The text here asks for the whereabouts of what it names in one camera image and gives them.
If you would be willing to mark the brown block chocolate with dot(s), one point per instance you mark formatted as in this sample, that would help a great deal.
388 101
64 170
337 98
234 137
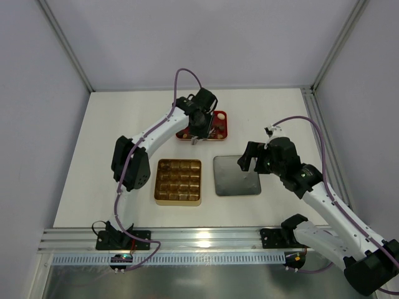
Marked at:
220 127

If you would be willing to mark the gold chocolate tin box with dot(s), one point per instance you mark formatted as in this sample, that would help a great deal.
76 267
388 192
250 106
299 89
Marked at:
178 182

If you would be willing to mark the aluminium frame post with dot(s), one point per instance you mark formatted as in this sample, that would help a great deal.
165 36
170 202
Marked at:
64 43
340 41

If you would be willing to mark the red chocolate tray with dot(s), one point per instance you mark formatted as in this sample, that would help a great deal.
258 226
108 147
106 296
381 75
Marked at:
213 135

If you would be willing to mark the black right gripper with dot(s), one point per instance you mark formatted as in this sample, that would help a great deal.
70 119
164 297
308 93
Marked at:
255 157

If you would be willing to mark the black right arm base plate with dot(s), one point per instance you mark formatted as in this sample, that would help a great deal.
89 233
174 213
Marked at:
279 238

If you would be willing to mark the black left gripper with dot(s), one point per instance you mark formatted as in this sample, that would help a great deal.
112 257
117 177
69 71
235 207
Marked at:
201 133

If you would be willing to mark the slotted cable duct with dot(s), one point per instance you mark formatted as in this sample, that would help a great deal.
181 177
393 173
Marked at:
171 258

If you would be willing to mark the aluminium front rail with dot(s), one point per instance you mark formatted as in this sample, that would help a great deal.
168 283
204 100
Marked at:
173 238

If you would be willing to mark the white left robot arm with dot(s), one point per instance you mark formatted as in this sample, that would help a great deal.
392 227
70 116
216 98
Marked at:
131 156

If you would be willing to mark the aluminium frame post left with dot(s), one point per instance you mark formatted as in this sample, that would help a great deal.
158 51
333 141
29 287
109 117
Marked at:
64 43

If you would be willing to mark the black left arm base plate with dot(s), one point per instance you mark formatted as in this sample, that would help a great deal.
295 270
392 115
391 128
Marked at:
118 241

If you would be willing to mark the aluminium frame post right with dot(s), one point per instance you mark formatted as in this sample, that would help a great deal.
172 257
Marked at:
340 41

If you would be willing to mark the silver tin lid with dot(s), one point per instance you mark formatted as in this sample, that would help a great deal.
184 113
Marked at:
230 180

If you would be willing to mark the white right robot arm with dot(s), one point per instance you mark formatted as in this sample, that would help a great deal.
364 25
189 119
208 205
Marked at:
367 260

